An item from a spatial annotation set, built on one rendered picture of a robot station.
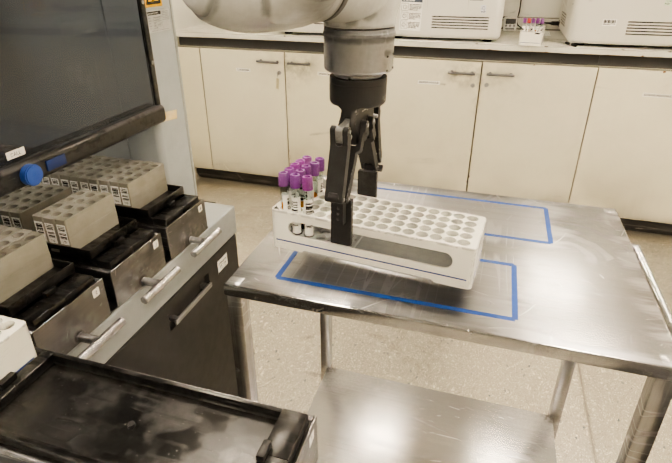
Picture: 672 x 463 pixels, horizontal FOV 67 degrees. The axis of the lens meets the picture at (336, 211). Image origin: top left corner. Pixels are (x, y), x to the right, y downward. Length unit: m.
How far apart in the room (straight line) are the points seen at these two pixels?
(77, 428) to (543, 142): 2.43
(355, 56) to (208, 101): 2.52
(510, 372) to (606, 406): 0.29
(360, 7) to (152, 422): 0.50
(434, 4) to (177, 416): 2.29
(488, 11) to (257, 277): 2.05
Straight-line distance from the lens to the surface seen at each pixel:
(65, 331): 0.83
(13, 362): 0.71
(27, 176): 0.81
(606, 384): 1.96
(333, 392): 1.34
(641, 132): 2.78
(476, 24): 2.61
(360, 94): 0.65
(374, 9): 0.62
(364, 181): 0.78
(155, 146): 1.10
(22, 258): 0.85
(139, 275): 0.94
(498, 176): 2.78
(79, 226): 0.92
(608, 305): 0.80
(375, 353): 1.86
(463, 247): 0.67
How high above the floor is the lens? 1.24
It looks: 26 degrees down
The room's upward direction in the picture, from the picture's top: straight up
